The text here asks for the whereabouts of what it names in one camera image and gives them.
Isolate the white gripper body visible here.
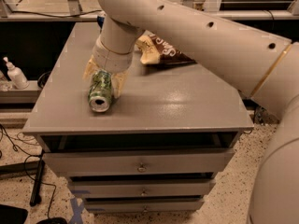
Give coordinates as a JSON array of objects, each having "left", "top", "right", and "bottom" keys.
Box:
[{"left": 93, "top": 36, "right": 133, "bottom": 73}]

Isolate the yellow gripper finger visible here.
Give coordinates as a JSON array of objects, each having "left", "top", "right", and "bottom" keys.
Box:
[
  {"left": 82, "top": 55, "right": 100, "bottom": 80},
  {"left": 111, "top": 70, "right": 128, "bottom": 98}
]

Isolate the green soda can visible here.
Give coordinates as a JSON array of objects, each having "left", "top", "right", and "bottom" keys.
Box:
[{"left": 88, "top": 70, "right": 112, "bottom": 113}]

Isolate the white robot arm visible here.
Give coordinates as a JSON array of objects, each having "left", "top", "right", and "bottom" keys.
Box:
[{"left": 92, "top": 0, "right": 299, "bottom": 224}]

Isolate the blue soda can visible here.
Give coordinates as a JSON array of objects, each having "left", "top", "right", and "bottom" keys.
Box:
[{"left": 97, "top": 16, "right": 105, "bottom": 28}]

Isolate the brown chip bag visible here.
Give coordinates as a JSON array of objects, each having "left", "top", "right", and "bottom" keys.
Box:
[{"left": 135, "top": 34, "right": 193, "bottom": 65}]

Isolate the white pump bottle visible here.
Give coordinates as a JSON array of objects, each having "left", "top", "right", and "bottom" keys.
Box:
[{"left": 3, "top": 57, "right": 29, "bottom": 90}]

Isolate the grey drawer cabinet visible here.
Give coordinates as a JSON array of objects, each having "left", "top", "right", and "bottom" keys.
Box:
[{"left": 23, "top": 22, "right": 253, "bottom": 205}]

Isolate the middle grey drawer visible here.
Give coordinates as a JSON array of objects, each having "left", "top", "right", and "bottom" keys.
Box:
[{"left": 68, "top": 179, "right": 215, "bottom": 198}]

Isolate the grey drawer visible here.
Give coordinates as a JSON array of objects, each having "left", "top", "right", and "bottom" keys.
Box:
[
  {"left": 85, "top": 199, "right": 204, "bottom": 213},
  {"left": 68, "top": 179, "right": 215, "bottom": 198},
  {"left": 44, "top": 148, "right": 235, "bottom": 176}
]

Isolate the top grey drawer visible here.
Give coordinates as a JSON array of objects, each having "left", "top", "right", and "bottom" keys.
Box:
[{"left": 44, "top": 148, "right": 235, "bottom": 176}]

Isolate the bottom grey drawer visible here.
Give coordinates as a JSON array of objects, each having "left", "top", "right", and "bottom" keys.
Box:
[{"left": 85, "top": 199, "right": 204, "bottom": 213}]

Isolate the blue floor tape cross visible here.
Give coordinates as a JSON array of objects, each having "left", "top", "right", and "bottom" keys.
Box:
[{"left": 68, "top": 196, "right": 94, "bottom": 224}]

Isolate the black stand leg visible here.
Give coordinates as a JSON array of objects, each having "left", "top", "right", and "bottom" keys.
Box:
[{"left": 29, "top": 151, "right": 45, "bottom": 207}]

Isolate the aluminium frame rail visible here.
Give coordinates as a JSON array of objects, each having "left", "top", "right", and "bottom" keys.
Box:
[{"left": 0, "top": 10, "right": 292, "bottom": 22}]

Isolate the black floor cable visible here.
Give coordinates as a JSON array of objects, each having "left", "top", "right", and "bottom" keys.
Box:
[{"left": 0, "top": 123, "right": 58, "bottom": 219}]

